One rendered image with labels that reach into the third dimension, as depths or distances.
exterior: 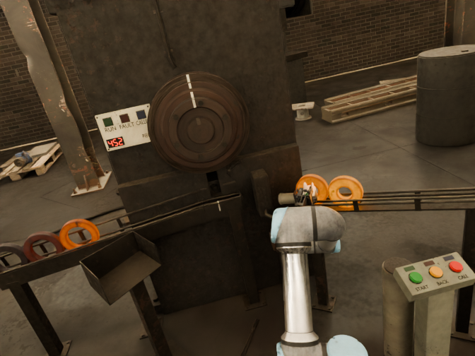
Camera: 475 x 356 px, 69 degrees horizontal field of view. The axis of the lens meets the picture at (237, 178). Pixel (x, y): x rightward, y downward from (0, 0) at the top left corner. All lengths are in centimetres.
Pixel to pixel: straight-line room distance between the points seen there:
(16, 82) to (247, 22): 700
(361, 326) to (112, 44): 182
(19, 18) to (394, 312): 410
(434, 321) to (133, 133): 149
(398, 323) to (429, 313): 24
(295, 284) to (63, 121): 368
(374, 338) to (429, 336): 46
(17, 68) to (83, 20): 659
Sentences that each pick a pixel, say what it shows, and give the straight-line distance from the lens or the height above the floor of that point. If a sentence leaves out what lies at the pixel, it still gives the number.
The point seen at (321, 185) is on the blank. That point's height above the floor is 76.
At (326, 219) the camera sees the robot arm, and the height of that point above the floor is 90.
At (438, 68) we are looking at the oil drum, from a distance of 383.
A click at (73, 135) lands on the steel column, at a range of 443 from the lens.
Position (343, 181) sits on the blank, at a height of 78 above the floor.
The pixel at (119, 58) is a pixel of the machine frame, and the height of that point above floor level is 146.
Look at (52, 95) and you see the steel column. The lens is 439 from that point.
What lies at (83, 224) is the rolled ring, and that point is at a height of 76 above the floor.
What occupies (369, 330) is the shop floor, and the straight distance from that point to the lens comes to 201.
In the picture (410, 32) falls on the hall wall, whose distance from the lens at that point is 921.
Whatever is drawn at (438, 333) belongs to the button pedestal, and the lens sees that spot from 159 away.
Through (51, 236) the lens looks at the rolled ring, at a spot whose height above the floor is 73.
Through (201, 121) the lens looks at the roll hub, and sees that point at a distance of 152.
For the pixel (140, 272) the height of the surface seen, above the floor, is 60.
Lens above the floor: 151
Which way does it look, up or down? 24 degrees down
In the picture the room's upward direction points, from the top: 12 degrees counter-clockwise
